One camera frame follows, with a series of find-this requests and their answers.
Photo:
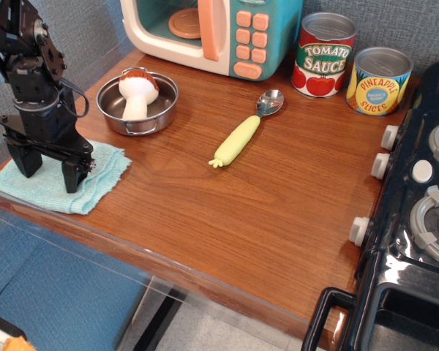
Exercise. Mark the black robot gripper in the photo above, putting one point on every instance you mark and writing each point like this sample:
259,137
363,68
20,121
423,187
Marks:
46,125

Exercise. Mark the light blue cloth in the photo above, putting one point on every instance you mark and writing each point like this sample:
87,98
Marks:
46,188

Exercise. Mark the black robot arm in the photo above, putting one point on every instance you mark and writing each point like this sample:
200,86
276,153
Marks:
28,56

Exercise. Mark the plush white brown mushroom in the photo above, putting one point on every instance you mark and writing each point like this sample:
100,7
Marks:
139,89

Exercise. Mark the stainless steel pan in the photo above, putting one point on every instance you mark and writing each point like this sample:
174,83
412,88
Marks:
161,112

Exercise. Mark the orange object bottom left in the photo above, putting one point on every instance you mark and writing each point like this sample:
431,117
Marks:
18,344

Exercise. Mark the orange microwave turntable plate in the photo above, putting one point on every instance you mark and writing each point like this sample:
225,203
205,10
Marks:
185,23

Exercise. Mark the teal toy microwave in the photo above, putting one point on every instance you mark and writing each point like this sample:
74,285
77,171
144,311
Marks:
242,39

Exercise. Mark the tomato sauce can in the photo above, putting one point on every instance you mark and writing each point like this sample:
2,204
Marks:
325,44

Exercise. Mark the white stove knob lower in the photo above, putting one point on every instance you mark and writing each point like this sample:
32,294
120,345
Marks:
358,230

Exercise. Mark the white stove knob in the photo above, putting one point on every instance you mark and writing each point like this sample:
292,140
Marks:
358,230
379,165
389,137

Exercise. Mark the white stove knob middle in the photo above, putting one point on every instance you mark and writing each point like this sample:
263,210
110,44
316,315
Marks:
379,165

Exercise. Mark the pineapple slices can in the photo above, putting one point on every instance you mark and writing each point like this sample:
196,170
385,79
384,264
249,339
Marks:
378,80

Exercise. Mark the white stove knob upper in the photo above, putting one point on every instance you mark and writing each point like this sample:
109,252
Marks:
389,137

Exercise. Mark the white round stove button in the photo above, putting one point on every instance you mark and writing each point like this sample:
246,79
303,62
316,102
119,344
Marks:
422,171

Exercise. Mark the black toy stove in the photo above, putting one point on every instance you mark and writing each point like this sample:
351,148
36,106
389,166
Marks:
395,305

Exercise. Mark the grey stove burner lower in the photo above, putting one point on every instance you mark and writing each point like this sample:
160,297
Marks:
424,223

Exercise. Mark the spoon with yellow-green handle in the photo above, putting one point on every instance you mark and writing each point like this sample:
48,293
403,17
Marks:
269,103

